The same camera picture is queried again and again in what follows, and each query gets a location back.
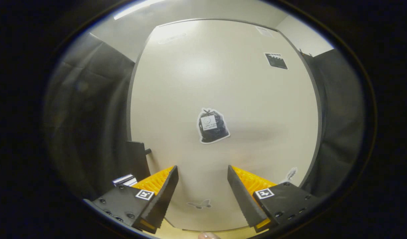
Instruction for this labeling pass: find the white shoe cabinet door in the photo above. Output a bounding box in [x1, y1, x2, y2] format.
[127, 19, 322, 231]

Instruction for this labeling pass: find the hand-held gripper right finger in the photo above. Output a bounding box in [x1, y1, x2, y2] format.
[227, 165, 321, 233]

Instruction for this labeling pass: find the white and blue book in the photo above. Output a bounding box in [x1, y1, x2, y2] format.
[112, 174, 138, 187]

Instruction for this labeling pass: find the black box with knob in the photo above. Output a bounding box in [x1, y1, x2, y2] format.
[126, 141, 152, 182]

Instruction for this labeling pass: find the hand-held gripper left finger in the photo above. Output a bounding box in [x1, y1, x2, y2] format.
[91, 165, 179, 234]

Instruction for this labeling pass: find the grey shoe cabinet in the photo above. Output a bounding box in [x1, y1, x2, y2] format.
[125, 17, 323, 232]

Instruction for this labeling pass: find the black backdrop cloth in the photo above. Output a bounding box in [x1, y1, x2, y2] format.
[44, 33, 147, 199]
[301, 48, 365, 199]

